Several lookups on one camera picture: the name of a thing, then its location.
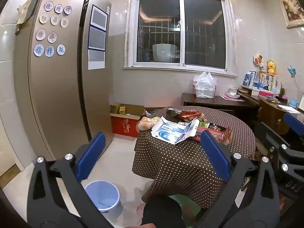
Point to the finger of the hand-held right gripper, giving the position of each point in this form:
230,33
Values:
273,137
293,121

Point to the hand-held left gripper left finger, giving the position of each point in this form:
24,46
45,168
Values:
91,156

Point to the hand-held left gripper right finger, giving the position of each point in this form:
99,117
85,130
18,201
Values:
215,154

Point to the light blue plastic bin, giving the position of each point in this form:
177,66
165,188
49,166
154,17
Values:
112,209

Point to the orange white snack packet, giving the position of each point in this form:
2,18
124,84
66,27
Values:
148,123

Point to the white papers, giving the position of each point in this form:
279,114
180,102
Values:
288,108

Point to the light blue cup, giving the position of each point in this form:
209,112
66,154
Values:
293,103

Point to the red snack box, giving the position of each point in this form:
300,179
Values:
219,134

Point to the brown wooden desk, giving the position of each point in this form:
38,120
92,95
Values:
270,111

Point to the dark pen holder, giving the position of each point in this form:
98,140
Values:
283,95

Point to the brown polka dot tablecloth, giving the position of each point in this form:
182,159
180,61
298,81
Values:
180,161

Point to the pink pencil case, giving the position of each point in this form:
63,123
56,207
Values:
266,94

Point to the red cardboard box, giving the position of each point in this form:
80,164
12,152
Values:
123,127

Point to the row of upright books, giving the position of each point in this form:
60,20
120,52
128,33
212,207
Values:
270,82

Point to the small blue plastic object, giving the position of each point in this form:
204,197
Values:
262,86

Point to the blue white flattened carton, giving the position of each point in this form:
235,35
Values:
171,131

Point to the blue butterfly ornament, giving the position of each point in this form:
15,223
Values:
291,71

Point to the dark wooden side table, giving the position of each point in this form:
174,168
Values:
213,103

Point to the flat stack of books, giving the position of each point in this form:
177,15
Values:
247,92

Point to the small brown carton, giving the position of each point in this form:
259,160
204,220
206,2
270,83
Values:
115,108

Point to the yellow carton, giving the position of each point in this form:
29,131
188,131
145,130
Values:
122,111

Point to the green stool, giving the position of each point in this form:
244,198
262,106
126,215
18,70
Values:
190,204

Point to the pink paper sheet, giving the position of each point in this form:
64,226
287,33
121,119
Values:
228,97

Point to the yellow duck toy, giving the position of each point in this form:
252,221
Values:
271,67

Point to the stack of papers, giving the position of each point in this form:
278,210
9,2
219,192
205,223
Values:
172,112

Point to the white bowl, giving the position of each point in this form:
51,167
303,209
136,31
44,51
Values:
233,91

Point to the blue book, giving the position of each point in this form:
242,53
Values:
249,79

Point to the white plastic bag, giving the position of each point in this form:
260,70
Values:
204,85

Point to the round paper fan ornament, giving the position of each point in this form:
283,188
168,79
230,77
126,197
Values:
258,59

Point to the bronze refrigerator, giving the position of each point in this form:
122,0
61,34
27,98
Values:
59,87

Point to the person's leg black pants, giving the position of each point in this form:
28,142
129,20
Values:
161,211

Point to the brown door mat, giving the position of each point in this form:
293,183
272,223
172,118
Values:
9,171

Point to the white-edged grey sheet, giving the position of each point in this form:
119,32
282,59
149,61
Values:
96,59

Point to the framed flower painting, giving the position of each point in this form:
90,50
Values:
292,9

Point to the large white tub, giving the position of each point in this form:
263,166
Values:
163,52

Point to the blue-framed grey sheet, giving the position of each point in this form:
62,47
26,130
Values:
97,38
99,17

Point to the white sliding window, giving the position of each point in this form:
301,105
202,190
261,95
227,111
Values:
181,28

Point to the group of round lettered magnets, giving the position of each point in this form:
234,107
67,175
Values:
48,6

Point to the beige green cloth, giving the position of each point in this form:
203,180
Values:
23,11

